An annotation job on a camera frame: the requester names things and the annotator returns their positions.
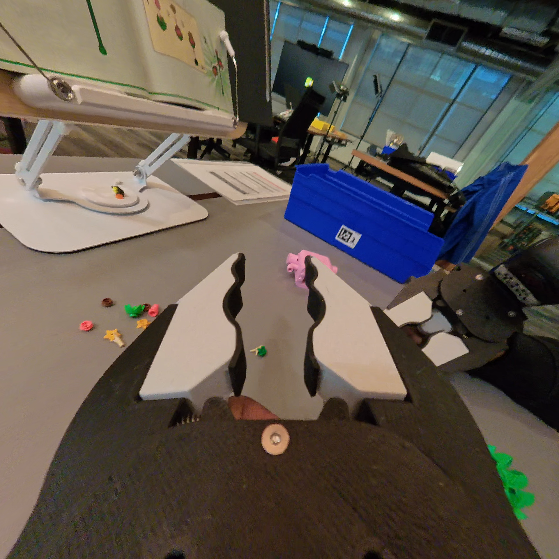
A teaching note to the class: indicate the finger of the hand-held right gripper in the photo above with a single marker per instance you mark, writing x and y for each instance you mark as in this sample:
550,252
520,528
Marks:
410,311
445,349

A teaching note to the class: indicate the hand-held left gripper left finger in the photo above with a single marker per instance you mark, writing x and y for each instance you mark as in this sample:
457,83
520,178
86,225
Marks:
187,349

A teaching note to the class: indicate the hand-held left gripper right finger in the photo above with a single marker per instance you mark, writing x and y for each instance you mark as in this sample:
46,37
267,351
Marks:
358,349

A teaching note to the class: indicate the person's right forearm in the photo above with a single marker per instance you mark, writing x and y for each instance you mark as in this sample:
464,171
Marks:
524,380

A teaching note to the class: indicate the person's right hand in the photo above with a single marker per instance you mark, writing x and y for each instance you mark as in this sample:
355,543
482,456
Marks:
415,335

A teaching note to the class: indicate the person's left hand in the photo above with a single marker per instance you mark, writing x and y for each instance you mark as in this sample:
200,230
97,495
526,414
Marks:
251,409

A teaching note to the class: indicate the pink cone piece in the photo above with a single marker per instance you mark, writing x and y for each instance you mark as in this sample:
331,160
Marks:
153,311

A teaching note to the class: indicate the blue plastic bin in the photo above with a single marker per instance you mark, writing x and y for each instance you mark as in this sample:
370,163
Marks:
371,227

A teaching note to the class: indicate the shelf rack with machines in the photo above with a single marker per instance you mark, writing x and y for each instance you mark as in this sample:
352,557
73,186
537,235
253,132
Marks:
533,227

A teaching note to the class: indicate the blue jacket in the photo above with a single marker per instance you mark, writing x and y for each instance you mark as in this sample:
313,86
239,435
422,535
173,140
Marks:
484,209

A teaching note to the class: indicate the pink round piece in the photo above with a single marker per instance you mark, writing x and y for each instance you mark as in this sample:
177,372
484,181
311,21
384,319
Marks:
86,325

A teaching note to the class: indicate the pink toy block figure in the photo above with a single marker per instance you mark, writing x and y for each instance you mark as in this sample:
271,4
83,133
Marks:
296,264

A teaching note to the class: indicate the black bag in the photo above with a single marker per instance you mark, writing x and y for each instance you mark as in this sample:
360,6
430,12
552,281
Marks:
419,170

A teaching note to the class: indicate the wooden pillar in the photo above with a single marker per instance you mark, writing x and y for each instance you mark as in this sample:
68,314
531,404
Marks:
537,174

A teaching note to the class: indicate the white box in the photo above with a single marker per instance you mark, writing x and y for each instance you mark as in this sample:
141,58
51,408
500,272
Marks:
445,160

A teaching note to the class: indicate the wooden table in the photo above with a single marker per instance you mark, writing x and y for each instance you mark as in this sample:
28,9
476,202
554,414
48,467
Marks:
375,164

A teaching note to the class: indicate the pile of green leaves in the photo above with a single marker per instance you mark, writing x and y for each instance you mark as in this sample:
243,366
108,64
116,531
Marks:
515,484

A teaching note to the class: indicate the white book stand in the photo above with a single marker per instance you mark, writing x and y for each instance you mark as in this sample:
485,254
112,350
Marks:
87,218

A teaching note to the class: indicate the small yellow and black piece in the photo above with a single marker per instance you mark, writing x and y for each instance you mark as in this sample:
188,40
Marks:
118,192

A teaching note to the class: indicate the laminated paper sheet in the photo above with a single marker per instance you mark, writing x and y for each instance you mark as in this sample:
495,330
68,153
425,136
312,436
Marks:
244,181

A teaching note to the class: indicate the wooden desk with black legs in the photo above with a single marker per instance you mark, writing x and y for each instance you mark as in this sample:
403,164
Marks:
336,136

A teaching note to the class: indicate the yellow box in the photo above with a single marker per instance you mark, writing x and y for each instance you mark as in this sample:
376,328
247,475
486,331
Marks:
323,125

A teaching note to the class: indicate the black high-back office chair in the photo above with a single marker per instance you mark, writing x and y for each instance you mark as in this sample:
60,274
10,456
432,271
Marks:
301,126

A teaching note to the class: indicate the black light stand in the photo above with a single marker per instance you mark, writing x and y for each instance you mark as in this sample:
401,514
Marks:
375,87

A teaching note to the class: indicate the dark monitor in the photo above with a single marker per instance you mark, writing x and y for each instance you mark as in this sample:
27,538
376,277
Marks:
305,74

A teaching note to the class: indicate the black panel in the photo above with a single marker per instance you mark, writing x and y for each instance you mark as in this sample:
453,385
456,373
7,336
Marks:
244,52

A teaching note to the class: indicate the instruction booklet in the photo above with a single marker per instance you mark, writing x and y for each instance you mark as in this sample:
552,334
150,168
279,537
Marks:
65,39

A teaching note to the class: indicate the camera tripod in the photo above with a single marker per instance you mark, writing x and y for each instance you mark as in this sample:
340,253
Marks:
339,91

